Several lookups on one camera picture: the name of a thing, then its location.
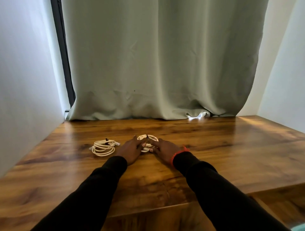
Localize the person's left hand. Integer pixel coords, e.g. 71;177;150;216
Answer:
115;135;147;166

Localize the person's right forearm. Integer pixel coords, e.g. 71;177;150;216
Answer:
173;151;291;231

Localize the grey-green curtain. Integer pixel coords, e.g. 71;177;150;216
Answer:
62;0;270;121

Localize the wooden drawer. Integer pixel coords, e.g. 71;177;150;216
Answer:
247;182;305;229

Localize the red braided bracelet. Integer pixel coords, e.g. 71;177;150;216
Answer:
170;145;190;168

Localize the white cable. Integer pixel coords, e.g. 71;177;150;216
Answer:
137;134;159;153
89;139;120;157

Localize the wooden cabinet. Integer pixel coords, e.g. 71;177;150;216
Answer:
0;115;305;231

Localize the white side panel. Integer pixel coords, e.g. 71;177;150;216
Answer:
0;0;71;178

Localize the person's left forearm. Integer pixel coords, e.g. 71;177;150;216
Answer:
31;156;128;231

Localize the black window frame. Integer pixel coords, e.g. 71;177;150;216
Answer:
50;0;76;108

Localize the person's right hand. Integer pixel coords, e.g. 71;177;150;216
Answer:
146;138;184;168

